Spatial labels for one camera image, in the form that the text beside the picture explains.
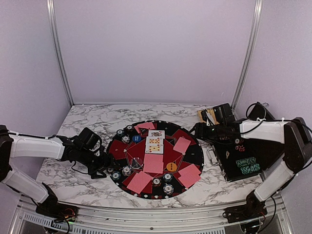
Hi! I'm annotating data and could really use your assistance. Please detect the triangular all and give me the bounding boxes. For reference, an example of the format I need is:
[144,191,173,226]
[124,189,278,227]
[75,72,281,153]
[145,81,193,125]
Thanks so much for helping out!
[138,127,149,135]

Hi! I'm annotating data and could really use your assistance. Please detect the black poker set case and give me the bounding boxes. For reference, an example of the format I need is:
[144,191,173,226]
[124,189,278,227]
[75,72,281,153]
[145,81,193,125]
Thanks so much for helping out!
[207,101,291,183]

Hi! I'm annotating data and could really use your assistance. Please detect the front aluminium rail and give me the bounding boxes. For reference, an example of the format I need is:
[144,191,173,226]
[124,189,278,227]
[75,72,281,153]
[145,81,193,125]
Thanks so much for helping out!
[8,196,294,234]

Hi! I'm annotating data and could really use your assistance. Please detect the yellow woven bamboo mat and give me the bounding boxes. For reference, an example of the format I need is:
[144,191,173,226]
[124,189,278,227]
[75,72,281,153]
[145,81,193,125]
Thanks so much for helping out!
[197,109,207,123]

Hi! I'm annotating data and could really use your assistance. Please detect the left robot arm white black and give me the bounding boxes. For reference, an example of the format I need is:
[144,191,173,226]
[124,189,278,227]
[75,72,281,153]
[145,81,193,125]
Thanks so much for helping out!
[0,125,118,217]

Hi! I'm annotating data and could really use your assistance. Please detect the face up white card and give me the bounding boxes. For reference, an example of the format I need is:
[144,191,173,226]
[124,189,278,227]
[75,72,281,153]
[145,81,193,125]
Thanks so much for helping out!
[148,130,165,138]

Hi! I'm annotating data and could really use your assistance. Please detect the five of hearts card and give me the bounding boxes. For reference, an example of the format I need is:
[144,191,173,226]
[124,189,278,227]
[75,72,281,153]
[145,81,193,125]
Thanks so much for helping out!
[145,144,164,154]

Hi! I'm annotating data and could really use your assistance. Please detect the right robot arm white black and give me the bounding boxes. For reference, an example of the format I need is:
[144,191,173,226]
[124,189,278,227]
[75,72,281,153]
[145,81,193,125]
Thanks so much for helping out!
[190,117,312,218]

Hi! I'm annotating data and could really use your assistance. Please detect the chip stack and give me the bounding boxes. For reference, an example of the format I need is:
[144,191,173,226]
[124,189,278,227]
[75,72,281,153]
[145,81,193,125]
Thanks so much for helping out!
[152,178,161,187]
[125,125,134,132]

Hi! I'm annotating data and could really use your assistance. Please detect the dealt red card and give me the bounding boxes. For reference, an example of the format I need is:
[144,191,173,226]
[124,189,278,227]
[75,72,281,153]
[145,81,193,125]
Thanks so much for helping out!
[131,171,153,193]
[178,164,201,176]
[178,171,200,188]
[127,174,148,194]
[134,122,156,134]

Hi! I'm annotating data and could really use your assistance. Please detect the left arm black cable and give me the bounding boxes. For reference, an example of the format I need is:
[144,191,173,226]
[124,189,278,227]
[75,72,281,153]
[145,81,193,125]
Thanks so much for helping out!
[70,136,103,174]

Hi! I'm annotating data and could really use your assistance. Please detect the right aluminium frame post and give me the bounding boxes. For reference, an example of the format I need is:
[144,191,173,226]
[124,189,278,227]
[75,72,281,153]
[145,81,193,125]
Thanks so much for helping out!
[231,0,263,110]

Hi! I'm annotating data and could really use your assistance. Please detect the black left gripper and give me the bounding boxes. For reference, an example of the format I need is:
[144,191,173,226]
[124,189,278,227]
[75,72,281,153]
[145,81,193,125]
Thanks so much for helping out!
[78,148,120,179]

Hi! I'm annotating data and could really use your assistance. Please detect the red playing card deck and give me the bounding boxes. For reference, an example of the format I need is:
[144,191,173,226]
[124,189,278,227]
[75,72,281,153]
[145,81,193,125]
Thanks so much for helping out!
[173,137,191,155]

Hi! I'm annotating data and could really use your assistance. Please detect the left aluminium frame post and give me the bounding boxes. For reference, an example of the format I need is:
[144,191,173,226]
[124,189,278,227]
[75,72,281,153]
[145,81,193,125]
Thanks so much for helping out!
[47,0,74,107]

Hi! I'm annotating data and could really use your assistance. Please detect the teal chip row lower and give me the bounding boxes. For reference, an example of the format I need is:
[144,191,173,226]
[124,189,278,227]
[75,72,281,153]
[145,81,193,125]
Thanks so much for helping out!
[240,163,260,175]

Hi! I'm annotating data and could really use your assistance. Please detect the blue small blind button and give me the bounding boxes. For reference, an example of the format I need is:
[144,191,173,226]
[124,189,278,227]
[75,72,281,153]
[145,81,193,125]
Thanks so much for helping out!
[132,135,141,143]

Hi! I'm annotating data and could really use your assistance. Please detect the orange big blind button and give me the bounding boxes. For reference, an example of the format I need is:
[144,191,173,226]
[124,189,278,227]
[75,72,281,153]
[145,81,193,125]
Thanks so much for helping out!
[166,162,177,172]

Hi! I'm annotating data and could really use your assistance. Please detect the teal chip row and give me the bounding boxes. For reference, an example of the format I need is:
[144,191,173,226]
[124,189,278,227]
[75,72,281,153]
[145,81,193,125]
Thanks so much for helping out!
[236,157,256,168]
[240,163,260,175]

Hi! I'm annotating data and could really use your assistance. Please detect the red dice in case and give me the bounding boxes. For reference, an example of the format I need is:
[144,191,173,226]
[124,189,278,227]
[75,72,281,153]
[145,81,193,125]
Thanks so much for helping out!
[235,145,246,152]

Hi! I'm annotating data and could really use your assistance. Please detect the face down community card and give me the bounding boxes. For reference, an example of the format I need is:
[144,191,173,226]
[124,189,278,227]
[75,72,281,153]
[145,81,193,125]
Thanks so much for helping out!
[143,154,164,174]

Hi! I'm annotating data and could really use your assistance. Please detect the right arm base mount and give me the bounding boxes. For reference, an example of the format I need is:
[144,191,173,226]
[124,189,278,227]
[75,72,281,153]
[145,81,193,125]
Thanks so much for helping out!
[223,205,268,223]

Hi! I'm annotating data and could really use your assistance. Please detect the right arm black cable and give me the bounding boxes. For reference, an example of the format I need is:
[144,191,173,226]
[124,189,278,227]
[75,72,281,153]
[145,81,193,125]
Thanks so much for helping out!
[245,101,312,171]

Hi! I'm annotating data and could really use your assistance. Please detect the ten of hearts card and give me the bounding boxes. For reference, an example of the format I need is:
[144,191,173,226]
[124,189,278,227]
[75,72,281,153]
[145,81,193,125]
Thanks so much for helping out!
[146,136,163,145]

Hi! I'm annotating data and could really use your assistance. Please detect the round red black poker mat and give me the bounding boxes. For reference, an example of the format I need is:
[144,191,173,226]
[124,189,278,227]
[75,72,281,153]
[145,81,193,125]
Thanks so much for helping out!
[107,120,204,199]

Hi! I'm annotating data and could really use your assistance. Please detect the green chips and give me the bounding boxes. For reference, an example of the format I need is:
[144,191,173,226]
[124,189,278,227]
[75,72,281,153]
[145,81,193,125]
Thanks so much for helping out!
[111,171,121,181]
[117,129,125,137]
[163,173,173,182]

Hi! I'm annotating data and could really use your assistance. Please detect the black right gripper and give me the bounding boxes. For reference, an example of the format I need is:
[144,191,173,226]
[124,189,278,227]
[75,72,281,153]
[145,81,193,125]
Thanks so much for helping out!
[187,123,225,144]

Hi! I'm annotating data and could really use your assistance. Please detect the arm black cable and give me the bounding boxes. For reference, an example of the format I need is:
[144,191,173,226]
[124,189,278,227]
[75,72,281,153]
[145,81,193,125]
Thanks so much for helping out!
[245,101,312,171]
[70,136,103,174]

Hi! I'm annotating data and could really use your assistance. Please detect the teal chip row upper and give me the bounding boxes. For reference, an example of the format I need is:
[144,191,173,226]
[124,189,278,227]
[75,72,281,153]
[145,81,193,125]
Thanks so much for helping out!
[236,157,256,168]

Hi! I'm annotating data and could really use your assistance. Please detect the aluminium frame post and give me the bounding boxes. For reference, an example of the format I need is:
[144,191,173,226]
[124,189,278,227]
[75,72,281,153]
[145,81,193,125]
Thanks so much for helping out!
[47,0,74,107]
[231,0,263,110]

